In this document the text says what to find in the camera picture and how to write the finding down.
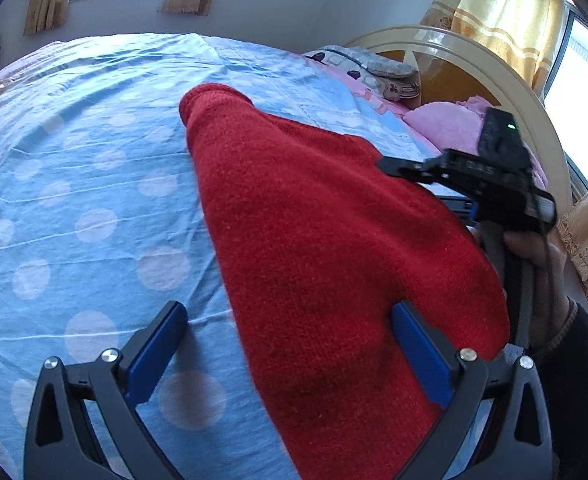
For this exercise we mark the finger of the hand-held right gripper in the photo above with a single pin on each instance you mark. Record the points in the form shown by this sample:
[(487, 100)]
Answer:
[(406, 169), (456, 206)]

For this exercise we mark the polka dot bed sheet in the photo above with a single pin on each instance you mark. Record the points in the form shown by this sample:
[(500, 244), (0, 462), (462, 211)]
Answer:
[(98, 185)]

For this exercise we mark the person's right forearm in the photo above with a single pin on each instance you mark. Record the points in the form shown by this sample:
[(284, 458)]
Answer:
[(579, 400)]

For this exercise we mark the red knitted sweater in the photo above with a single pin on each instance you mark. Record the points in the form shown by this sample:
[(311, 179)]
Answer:
[(314, 235)]

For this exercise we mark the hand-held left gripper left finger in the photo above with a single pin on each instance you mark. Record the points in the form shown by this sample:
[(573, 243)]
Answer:
[(153, 355)]

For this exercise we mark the grey patterned pillow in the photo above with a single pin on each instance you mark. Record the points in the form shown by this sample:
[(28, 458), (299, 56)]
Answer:
[(374, 67)]

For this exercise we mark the person's right hand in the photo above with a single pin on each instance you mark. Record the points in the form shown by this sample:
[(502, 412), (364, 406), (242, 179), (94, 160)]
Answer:
[(541, 285)]

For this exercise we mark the pink pillow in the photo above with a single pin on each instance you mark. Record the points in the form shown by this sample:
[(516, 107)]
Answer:
[(449, 120)]

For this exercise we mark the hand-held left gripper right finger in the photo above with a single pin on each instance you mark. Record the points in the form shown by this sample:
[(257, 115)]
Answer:
[(424, 355)]

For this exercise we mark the pink printed quilt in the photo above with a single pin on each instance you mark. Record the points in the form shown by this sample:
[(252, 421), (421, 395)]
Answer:
[(374, 105)]

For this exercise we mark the dark framed window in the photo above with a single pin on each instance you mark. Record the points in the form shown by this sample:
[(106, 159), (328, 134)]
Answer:
[(584, 95)]

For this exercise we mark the cream and wood headboard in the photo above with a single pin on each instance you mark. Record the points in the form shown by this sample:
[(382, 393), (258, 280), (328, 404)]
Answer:
[(474, 60)]

